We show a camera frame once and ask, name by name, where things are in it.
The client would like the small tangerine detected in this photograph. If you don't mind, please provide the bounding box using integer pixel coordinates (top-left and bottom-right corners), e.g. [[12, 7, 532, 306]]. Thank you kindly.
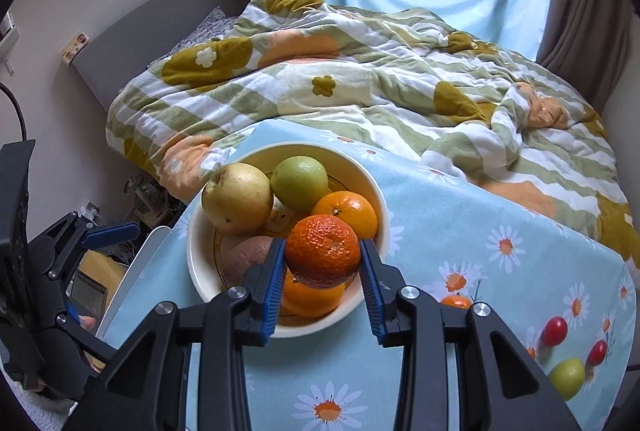
[[285, 214, 362, 289], [440, 293, 473, 310]]

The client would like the yellow pear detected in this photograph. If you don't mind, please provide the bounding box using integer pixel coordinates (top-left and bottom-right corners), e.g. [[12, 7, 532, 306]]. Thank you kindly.
[[201, 163, 275, 237]]

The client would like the bedside clutter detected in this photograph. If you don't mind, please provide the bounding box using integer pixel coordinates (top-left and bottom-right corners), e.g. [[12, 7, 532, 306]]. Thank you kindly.
[[122, 173, 181, 232]]

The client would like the black cable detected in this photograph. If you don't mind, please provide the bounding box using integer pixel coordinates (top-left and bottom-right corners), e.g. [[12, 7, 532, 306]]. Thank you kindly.
[[0, 81, 28, 144]]

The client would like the patterned pillow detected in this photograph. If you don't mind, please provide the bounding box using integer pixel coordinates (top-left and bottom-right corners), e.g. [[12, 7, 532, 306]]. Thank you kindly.
[[175, 6, 241, 54]]

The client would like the wall socket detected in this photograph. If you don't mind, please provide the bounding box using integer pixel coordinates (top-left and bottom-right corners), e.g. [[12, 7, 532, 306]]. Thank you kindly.
[[60, 31, 91, 63]]

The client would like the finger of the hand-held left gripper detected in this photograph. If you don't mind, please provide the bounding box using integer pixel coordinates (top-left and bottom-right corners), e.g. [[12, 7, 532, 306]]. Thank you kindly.
[[27, 211, 142, 283], [56, 310, 119, 365]]

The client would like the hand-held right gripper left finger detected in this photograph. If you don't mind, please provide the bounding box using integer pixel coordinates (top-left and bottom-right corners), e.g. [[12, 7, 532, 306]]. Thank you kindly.
[[65, 238, 287, 431]]

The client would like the red cherry tomato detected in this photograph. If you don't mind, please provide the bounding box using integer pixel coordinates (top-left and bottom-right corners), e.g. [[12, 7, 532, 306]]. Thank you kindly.
[[541, 317, 569, 348], [586, 339, 608, 367]]

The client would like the large orange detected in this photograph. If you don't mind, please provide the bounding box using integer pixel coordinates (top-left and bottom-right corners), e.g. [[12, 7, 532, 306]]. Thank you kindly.
[[280, 268, 347, 318], [311, 191, 379, 242]]

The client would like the grey headboard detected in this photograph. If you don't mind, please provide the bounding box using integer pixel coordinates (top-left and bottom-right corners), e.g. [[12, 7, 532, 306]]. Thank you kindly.
[[72, 0, 251, 109]]

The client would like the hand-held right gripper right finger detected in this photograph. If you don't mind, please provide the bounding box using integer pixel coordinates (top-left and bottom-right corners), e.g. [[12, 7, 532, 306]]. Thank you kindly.
[[359, 238, 583, 431]]

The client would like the blue daisy tablecloth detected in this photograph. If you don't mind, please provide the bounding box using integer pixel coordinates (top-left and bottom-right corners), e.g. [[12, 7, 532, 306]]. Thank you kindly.
[[100, 118, 638, 431]]

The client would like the yellow box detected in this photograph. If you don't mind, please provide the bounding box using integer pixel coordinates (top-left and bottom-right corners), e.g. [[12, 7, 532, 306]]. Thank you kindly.
[[70, 251, 128, 322]]

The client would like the brownish pink fruit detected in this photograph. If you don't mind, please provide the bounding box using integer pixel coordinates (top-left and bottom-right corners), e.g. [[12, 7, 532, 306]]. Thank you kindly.
[[221, 235, 275, 288]]

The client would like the green striped flower blanket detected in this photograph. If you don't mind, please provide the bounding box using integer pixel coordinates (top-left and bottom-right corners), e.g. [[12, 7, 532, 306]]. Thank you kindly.
[[105, 0, 632, 269]]

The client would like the white wall fixture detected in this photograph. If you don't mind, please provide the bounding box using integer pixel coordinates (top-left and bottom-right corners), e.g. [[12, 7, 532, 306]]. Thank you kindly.
[[0, 23, 21, 62]]

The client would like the cream yellow printed bowl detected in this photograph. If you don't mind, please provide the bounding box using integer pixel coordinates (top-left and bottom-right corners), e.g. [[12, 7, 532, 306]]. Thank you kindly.
[[186, 142, 391, 339]]

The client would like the green apple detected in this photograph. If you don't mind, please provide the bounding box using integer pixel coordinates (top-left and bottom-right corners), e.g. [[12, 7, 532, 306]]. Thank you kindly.
[[270, 156, 329, 212], [548, 358, 586, 402]]

